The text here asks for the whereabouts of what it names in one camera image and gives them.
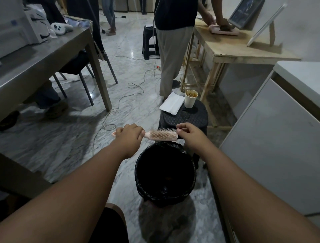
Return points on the grey metal table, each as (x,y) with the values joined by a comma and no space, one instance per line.
(37,62)

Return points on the person's left forearm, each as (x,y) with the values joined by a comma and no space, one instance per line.
(75,192)

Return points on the black bin with bag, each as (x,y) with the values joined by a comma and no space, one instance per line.
(165,172)

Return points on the white cabinet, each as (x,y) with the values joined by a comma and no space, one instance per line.
(275,140)

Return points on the pink tray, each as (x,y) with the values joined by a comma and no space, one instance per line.
(220,30)

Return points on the person's right fingers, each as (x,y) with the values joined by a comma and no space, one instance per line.
(184,127)

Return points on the person's right hand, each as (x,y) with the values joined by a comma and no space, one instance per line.
(193,139)

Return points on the wooden table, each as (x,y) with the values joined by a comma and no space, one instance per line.
(237,50)

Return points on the pink hairbrush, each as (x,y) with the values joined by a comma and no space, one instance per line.
(162,135)

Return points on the person's right forearm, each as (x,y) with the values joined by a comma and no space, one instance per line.
(250,197)

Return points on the white box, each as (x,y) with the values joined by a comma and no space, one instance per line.
(20,22)

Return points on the person's left hand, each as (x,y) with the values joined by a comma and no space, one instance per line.
(127,141)

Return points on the white controller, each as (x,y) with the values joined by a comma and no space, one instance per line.
(61,27)

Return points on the white board on easel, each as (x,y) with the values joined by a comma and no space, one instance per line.
(267,25)

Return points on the metal leg chair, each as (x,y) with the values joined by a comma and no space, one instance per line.
(85,72)

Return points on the person's left thumb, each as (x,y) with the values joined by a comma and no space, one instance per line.
(141,134)

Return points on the dark picture frame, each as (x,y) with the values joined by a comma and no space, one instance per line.
(246,13)

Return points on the white paper sheet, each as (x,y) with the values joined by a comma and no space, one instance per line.
(171,104)

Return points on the black plastic stool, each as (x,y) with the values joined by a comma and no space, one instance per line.
(190,116)
(150,42)

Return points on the paper cup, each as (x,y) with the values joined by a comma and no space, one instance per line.
(191,99)

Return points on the person's black shorts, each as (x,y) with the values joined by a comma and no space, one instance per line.
(110,227)

